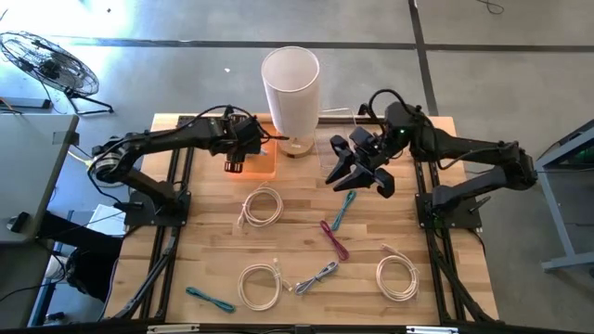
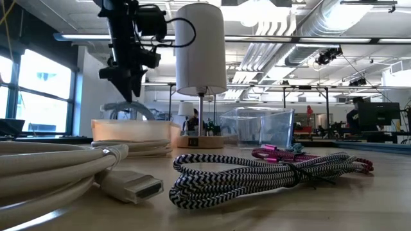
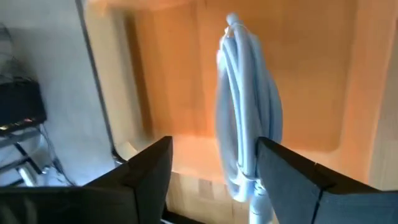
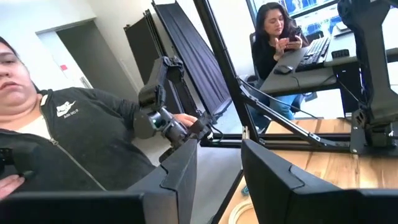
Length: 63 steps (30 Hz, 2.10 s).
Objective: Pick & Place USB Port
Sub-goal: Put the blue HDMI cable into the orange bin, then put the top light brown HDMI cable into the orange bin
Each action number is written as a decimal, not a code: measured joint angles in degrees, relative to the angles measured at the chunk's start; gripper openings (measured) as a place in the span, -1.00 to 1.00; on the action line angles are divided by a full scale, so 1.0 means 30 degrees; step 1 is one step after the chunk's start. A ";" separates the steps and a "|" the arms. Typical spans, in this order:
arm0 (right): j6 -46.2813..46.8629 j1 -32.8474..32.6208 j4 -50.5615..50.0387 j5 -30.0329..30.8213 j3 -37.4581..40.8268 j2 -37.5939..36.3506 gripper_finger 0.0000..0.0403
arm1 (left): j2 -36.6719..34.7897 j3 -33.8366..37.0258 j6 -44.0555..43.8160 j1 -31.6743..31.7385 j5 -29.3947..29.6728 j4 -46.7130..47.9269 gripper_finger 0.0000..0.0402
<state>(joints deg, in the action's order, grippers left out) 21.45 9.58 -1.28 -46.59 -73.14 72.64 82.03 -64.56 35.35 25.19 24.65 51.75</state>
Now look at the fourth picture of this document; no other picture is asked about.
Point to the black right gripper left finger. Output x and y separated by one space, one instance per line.
93 208

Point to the grey desk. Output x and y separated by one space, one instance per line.
298 81

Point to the black keyboard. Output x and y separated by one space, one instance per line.
314 53

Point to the black folding panel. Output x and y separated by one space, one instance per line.
196 56
143 53

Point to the person's hand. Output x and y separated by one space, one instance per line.
9 185
185 119

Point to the computer monitor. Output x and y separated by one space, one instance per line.
298 6

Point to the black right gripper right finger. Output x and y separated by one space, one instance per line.
311 205

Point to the grey door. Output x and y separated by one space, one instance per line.
99 59

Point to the small red wall sign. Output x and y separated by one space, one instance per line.
63 67

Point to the small black box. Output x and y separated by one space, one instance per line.
340 53

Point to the black phone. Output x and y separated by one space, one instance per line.
294 33

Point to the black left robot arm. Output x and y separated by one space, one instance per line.
373 62

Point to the small teal object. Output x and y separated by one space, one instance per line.
245 190

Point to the person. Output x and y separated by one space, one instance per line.
93 140
267 59

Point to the black aluminium table frame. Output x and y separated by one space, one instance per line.
224 62

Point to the black computer mouse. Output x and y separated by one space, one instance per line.
283 69

